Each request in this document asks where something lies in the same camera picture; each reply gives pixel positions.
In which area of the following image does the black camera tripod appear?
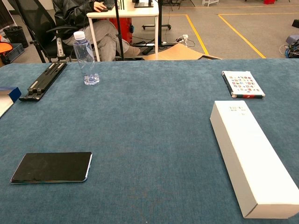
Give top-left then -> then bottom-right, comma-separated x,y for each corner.
114,0 -> 125,60

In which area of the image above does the brown cardboard sheet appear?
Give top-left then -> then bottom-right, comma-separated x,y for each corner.
141,43 -> 222,61

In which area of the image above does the black folding laptop stand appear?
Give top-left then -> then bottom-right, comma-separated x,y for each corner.
18,62 -> 68,102

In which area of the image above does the red cabinet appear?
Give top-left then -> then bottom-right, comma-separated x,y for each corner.
109,17 -> 134,45

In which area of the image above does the long white cardboard box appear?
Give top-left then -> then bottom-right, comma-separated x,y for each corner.
209,100 -> 299,219

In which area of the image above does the black waste bin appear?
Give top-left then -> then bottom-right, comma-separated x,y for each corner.
3,26 -> 24,49

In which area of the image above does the open blue and white box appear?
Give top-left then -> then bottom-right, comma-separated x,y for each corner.
0,86 -> 22,119

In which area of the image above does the blue table cloth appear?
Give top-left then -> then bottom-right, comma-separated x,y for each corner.
0,58 -> 299,224

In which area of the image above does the clear plastic water bottle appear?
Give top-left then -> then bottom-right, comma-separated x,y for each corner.
72,31 -> 100,86

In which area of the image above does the black wheeled stand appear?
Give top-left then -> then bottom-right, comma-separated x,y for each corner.
142,0 -> 172,45

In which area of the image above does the black monitor base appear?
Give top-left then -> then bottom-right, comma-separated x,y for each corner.
134,0 -> 154,8

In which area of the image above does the seated person in grey trousers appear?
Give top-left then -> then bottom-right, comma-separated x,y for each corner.
52,0 -> 141,63

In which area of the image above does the grey upright power strip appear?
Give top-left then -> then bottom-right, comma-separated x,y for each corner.
57,37 -> 65,58

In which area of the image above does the orange object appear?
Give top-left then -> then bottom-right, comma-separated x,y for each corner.
0,36 -> 14,56

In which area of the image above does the blue device with cables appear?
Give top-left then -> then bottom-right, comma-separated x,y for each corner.
279,34 -> 299,59

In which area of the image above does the black office chair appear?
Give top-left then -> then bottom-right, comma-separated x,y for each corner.
15,0 -> 78,63

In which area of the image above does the blue plastic crate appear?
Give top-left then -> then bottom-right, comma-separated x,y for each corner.
4,43 -> 25,63

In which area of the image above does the white desk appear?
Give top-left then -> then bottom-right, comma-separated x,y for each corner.
86,0 -> 160,63

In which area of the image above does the light blue smartphone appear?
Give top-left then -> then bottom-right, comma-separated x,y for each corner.
10,152 -> 93,184

